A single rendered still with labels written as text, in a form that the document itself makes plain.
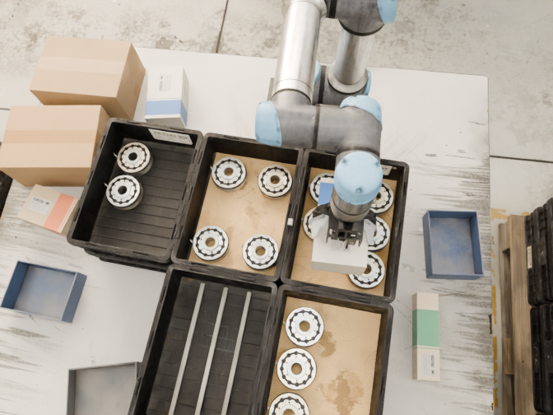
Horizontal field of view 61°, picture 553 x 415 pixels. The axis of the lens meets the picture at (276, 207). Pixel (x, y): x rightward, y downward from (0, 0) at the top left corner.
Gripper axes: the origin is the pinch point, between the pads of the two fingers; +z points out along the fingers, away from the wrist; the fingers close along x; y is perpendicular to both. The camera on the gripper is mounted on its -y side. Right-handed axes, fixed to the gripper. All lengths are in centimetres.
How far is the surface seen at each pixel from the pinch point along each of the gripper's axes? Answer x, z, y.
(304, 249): -8.2, 27.7, 0.2
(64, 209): -85, 33, -5
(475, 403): 44, 40, 35
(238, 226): -28.5, 27.8, -4.3
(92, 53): -87, 25, -58
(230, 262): -29.2, 27.7, 6.5
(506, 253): 82, 109, -29
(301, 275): -8.3, 27.7, 7.7
